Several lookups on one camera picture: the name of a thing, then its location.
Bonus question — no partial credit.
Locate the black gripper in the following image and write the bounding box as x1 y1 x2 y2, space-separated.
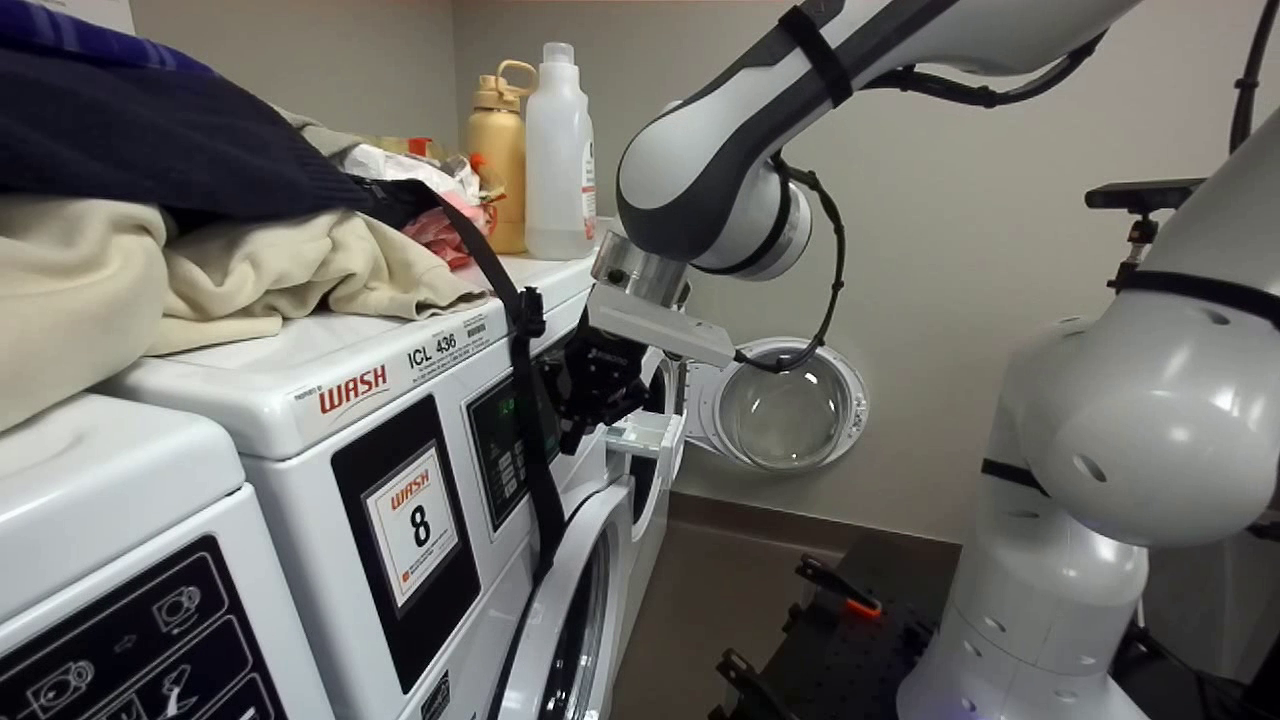
547 322 668 459

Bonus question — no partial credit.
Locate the white WASH washing machine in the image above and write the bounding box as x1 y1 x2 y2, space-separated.
102 251 645 720

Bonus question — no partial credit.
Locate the white washing machine icon panel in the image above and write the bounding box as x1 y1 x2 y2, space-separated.
0 391 335 720

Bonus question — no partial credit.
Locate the round glass washer door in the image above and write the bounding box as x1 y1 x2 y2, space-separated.
686 331 874 474

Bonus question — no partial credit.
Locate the number 8 sticker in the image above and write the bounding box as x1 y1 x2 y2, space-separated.
361 444 463 613

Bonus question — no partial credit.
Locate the red and white cloth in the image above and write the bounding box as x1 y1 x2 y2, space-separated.
335 132 504 274

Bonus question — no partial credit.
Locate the white plastic bottle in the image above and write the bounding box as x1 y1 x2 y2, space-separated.
519 39 600 263

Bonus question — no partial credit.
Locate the white washer door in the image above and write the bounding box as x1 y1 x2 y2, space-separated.
488 474 641 720

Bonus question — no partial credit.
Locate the gold detergent bottle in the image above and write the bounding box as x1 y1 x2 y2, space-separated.
460 56 539 261

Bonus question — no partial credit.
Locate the black clamp orange tip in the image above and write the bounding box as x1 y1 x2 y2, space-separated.
792 553 891 624

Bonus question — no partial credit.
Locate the beige cloth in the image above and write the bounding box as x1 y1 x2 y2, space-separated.
0 197 502 436

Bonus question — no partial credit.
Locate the dark navy cloth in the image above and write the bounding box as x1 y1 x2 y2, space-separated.
0 0 434 238

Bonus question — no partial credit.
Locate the black chair armrest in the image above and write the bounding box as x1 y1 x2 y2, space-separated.
1081 174 1211 220

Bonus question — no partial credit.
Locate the black bag strap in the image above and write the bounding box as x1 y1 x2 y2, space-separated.
395 182 572 578

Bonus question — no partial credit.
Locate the white door handle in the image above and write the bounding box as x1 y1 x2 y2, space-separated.
606 409 690 462

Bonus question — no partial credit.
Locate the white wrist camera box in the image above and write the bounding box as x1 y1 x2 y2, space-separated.
585 278 742 373

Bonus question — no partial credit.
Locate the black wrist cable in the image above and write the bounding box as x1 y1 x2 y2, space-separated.
734 155 854 378

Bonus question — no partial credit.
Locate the black strap on forearm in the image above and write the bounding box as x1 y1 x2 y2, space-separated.
778 5 861 111

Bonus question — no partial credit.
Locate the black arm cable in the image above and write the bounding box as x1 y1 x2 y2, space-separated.
874 27 1112 115
1226 0 1280 161

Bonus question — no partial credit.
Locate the black strap on arm base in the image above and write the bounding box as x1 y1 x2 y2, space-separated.
1109 263 1280 331

